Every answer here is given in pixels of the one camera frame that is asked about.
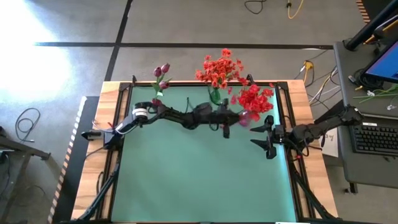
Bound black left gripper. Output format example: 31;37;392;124
215;98;246;139

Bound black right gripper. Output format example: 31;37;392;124
249;114;293;160

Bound purple glass vase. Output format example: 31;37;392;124
238;110;252;128

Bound dark red tulip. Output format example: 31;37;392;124
153;67;163;100

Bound green glass vase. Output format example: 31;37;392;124
208;88;222;105

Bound white paper sheet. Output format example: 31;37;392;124
320;129;340;158

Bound green table mat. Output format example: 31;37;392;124
111;85;297;223

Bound grey monitor desk top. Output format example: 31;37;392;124
333;39;398;118

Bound grey keyboard tray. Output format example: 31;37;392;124
335;112;398;190

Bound black keyboard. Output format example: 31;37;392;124
349;123;398;156

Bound spare green flower stems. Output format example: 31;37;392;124
353;84;398;104

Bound computer monitor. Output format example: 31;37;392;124
363;40;398;84

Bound black monitor pole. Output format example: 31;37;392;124
344;0;398;52

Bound striped hazard tape strip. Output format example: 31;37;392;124
355;0;373;25

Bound black floor mat striped edge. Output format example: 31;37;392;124
46;95;103;224

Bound black metal stand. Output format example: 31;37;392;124
0;126;52;224

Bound black aluminium table frame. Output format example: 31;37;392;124
74;73;340;224

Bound white cables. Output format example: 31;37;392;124
307;67;341;106

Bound yellow plug with cable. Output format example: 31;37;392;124
303;60;315;86

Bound black desk cable coil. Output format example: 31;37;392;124
349;67;379;91

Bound yellow floor cable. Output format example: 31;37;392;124
286;0;307;21

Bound black coiled floor cable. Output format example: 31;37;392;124
14;107;42;143

